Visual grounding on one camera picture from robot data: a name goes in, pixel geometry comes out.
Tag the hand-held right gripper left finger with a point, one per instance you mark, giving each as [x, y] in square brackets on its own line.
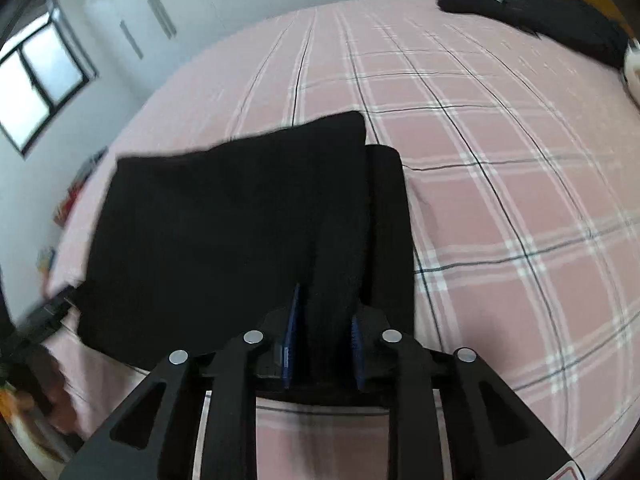
[292, 340]

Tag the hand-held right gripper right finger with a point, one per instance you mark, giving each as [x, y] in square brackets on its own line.
[358, 357]

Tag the black pants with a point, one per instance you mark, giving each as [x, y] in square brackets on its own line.
[225, 240]

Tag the person's left forearm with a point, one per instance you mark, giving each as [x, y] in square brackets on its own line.
[57, 395]

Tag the teal cardboard box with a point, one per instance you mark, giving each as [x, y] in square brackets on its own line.
[47, 260]

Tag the red gift bag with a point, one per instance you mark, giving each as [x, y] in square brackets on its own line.
[70, 202]

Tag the blue gift bag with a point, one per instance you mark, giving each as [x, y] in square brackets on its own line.
[95, 160]

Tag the bed with pink plaid sheet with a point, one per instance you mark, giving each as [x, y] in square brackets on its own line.
[500, 235]

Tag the black framed window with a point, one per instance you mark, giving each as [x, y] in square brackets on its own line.
[40, 85]

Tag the pile of dark clothes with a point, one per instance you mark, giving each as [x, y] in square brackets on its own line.
[550, 15]

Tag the white pillow with heart print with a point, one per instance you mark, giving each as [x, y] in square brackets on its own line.
[632, 72]

